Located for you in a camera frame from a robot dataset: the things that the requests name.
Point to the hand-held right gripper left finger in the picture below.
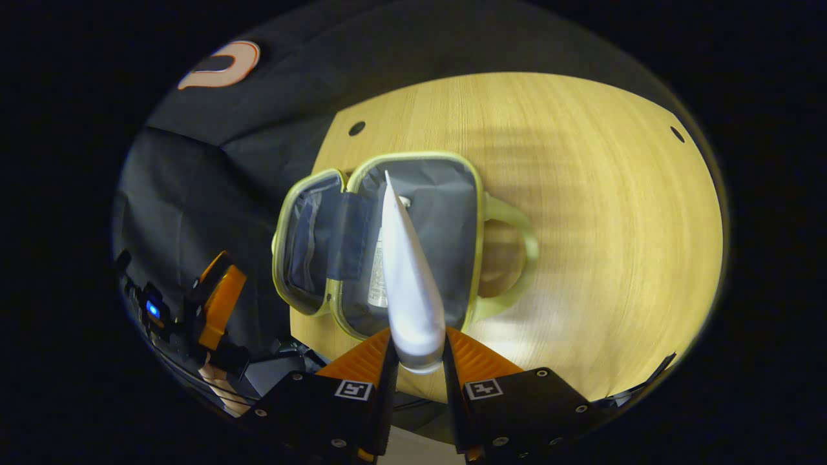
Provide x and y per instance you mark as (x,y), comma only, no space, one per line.
(387,394)

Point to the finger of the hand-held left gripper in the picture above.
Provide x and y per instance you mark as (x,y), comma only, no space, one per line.
(219,303)

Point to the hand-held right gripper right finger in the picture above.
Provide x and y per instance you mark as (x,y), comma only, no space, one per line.
(452,400)

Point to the white cosmetic tube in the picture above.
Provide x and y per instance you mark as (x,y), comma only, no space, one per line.
(413,303)

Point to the small white labelled bottle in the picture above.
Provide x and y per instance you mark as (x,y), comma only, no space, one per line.
(376,278)

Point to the pale yellow suitcase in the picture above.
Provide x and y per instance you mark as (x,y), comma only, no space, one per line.
(439,213)

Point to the black backdrop cloth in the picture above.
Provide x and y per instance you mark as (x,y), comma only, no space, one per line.
(213,168)

